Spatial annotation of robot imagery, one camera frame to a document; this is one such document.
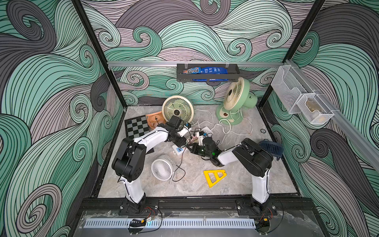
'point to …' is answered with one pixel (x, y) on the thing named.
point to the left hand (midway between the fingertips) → (183, 139)
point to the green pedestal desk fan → (237, 98)
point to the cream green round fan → (177, 105)
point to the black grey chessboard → (137, 127)
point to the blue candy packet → (207, 70)
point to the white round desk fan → (162, 169)
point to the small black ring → (263, 131)
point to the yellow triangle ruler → (218, 179)
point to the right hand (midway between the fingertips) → (187, 145)
